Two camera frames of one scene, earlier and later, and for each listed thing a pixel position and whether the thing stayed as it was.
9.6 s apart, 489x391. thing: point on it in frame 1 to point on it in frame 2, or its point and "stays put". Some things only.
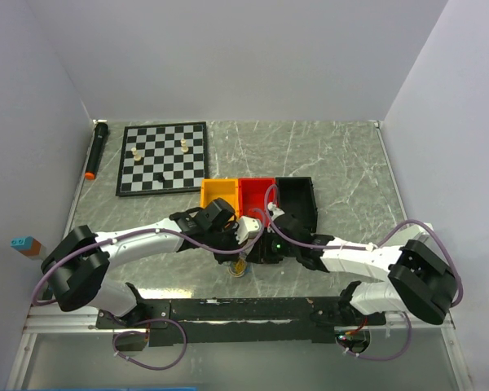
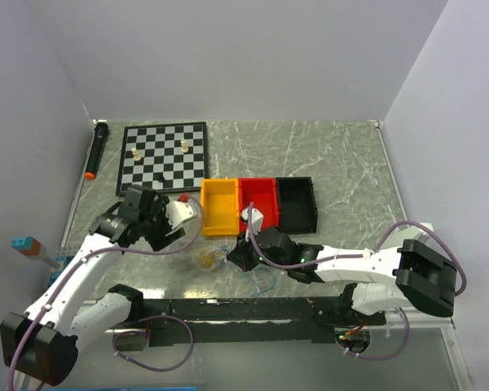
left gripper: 227,256 to 156,241
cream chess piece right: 183,148 stays put
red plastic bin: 252,191 stays put
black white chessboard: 162,159 stays put
